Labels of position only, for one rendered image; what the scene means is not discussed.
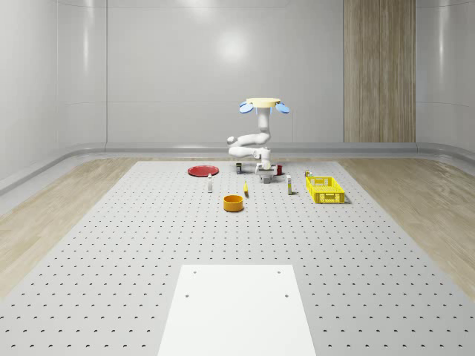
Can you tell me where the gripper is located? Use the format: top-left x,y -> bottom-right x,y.
255,164 -> 278,185

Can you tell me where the yellow bowl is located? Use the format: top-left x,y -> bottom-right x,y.
223,194 -> 245,213

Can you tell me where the red plate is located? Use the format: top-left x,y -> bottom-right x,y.
187,165 -> 220,178

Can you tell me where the yellow basket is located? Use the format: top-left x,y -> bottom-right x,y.
305,176 -> 346,204

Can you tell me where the drone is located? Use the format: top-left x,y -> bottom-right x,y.
238,96 -> 292,115

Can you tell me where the white board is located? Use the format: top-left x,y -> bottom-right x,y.
157,264 -> 318,356

